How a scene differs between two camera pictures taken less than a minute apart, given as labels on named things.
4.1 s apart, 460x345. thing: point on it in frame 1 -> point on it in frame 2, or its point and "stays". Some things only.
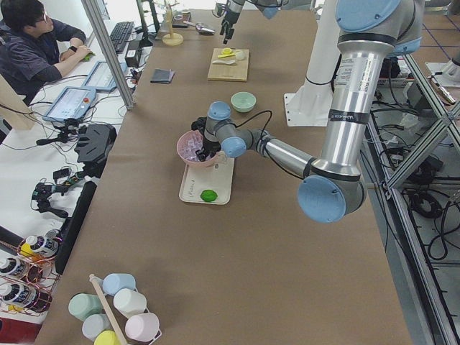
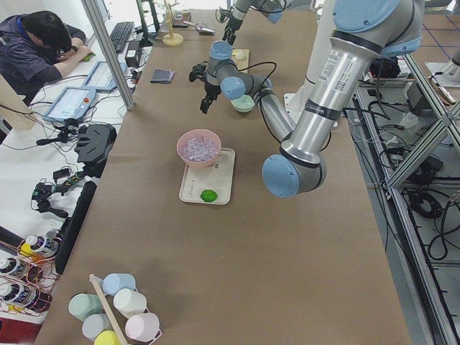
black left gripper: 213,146 -> 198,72
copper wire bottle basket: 29,273 stays
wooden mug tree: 171,38 stays
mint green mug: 83,305 stays
